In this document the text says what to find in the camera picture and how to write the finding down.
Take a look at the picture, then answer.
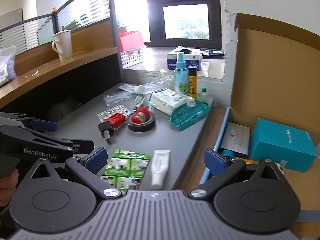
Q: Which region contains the clear bag of small items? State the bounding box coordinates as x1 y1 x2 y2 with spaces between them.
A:
0 45 18 86

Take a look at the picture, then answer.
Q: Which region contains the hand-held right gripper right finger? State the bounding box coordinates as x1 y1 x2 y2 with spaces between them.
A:
189 148 285 201

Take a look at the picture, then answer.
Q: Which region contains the striped glass partition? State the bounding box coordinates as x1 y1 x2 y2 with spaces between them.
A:
0 0 112 56

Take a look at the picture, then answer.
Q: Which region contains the metal nail clipper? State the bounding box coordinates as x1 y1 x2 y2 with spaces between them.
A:
134 95 146 112

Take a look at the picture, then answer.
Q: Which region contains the white plastic basket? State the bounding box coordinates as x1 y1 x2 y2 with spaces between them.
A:
117 45 147 69

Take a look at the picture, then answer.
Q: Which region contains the yellow and black can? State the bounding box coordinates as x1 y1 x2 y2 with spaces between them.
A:
187 66 198 99

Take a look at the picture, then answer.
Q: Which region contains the small red jar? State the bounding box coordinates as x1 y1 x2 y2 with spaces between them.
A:
131 107 151 124

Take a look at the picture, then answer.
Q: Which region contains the silver blister pack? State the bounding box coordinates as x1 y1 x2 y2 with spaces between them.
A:
97 104 132 120

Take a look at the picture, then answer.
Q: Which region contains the crumpled clear plastic wrap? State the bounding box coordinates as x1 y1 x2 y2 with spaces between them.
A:
151 71 176 88

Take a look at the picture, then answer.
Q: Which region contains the red box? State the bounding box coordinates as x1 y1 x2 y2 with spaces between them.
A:
118 31 146 52

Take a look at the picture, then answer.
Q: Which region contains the teal plastic pouch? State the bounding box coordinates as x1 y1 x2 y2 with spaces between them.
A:
170 99 212 131

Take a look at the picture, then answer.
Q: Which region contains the dark framed window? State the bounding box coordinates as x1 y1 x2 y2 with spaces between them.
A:
145 0 222 48

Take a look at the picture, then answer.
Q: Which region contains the blue printed cardboard box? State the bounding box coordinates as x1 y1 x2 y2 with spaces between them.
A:
175 12 320 230

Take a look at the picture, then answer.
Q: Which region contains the white tissue pack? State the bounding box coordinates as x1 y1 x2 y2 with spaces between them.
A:
149 89 192 116

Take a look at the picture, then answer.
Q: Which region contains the blue and white glove box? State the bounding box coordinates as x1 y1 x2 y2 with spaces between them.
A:
167 47 203 71

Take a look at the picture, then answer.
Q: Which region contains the black tape roll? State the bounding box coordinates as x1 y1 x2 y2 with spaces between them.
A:
128 112 156 133

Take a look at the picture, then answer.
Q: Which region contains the green tissue packets pack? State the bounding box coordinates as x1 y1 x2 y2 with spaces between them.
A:
100 148 151 196

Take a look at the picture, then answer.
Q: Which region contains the teal box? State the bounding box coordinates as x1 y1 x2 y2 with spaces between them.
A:
249 118 318 173

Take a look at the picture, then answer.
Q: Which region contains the light blue spray bottle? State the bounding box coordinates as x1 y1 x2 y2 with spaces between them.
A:
174 52 190 94

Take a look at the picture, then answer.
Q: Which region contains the wooden counter shelf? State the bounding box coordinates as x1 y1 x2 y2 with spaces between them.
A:
0 20 121 105

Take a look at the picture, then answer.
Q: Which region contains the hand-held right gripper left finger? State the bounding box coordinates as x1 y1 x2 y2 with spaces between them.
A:
24 147 123 200

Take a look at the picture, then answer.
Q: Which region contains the black disc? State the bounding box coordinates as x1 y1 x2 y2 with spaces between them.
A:
200 48 225 58

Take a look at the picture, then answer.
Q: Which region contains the stone window sill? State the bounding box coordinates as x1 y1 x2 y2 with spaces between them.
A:
124 46 226 81

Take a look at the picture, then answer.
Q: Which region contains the white tube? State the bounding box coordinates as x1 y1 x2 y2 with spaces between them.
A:
151 149 171 190

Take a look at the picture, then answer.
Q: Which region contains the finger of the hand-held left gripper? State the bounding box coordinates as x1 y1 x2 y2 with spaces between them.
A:
15 116 58 133
49 137 95 156

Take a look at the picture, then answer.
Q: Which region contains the flat white box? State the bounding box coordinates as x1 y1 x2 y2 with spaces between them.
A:
220 122 251 156

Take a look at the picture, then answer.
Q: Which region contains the white mug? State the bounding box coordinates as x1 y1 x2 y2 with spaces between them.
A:
51 29 74 61

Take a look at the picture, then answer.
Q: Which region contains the person's left hand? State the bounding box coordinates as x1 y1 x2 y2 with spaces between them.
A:
0 170 19 207

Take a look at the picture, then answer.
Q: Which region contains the small green dropper bottle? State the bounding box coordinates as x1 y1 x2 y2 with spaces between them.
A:
199 87 209 104

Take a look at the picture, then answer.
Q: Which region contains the clear plastic bag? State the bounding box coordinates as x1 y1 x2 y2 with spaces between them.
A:
104 91 137 106
118 83 166 94

